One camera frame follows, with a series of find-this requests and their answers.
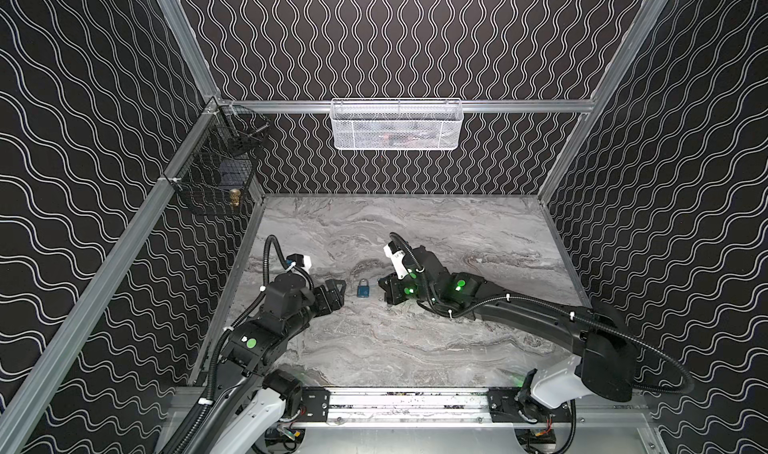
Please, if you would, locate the blue padlock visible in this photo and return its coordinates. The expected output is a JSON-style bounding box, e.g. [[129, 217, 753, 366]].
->
[[356, 279, 370, 299]]

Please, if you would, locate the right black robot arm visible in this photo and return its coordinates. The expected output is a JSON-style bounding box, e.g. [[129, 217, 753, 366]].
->
[[380, 232, 695, 408]]

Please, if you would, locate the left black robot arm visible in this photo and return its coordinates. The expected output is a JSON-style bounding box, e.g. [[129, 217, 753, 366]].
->
[[161, 235, 347, 453]]

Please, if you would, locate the brass padlock in basket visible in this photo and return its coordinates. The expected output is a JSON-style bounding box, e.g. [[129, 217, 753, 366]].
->
[[229, 189, 242, 208]]

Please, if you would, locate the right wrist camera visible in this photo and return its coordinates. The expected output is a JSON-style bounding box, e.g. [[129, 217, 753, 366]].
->
[[383, 242, 409, 280]]

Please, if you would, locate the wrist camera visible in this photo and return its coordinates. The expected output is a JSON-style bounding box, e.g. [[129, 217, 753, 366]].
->
[[285, 253, 313, 272], [383, 242, 409, 280]]

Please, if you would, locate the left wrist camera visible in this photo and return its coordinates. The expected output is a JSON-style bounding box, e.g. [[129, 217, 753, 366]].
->
[[285, 253, 313, 272]]

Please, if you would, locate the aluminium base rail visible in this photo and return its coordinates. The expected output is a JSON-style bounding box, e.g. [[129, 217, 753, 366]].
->
[[167, 385, 649, 429]]

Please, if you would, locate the black wire basket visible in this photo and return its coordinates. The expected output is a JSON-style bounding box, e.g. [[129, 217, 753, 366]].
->
[[170, 104, 271, 218]]

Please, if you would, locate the white wire mesh basket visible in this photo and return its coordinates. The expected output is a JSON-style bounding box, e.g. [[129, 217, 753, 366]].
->
[[329, 98, 464, 151]]

